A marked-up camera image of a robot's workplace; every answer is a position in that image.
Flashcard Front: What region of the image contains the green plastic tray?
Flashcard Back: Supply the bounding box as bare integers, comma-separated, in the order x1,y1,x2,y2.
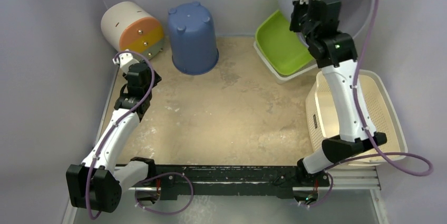
255,10,313,76

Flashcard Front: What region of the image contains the blue plastic bucket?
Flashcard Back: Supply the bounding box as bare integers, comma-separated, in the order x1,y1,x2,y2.
168,1,219,75

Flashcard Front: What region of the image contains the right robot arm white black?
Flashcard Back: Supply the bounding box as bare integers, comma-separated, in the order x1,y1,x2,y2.
289,0,387,186

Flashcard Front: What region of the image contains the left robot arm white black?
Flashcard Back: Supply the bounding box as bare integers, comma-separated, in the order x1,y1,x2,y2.
66,61,161,213

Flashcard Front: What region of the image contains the round drawer cabinet orange yellow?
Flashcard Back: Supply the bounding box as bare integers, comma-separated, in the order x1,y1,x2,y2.
100,1,165,59

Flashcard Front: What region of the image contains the small white perforated basket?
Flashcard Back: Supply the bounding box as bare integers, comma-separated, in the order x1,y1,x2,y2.
253,41,317,84

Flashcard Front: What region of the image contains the large cream laundry basket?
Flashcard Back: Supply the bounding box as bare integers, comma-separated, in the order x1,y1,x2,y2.
305,70,408,153

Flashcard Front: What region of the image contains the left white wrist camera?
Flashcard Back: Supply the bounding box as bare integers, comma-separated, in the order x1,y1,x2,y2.
112,53,139,74

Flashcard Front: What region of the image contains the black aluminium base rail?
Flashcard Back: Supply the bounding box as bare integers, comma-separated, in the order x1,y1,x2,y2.
71,158,381,215

